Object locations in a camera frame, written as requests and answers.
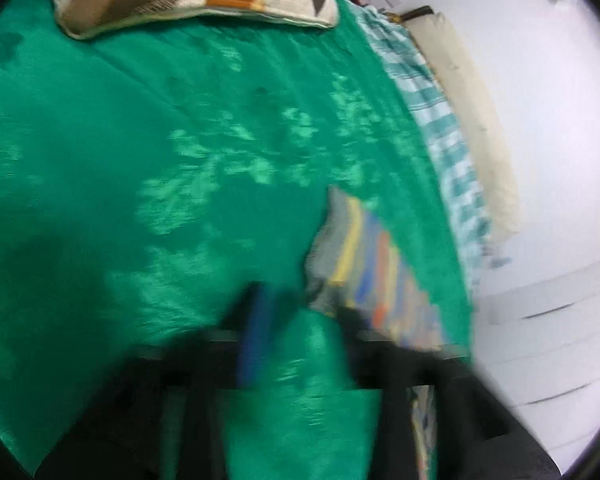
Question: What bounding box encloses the striped knit sweater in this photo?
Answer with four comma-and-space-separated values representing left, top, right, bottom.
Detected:
303, 185, 449, 480

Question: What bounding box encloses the white wardrobe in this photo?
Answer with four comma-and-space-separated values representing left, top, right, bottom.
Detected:
472, 261, 600, 471

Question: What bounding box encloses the green floral bedspread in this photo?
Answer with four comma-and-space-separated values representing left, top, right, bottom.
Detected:
0, 0, 469, 479

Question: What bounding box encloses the cream padded headboard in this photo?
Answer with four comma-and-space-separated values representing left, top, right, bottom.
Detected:
404, 13, 521, 243

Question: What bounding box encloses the teal plaid sheet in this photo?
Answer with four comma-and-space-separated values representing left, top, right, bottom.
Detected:
350, 6, 491, 289

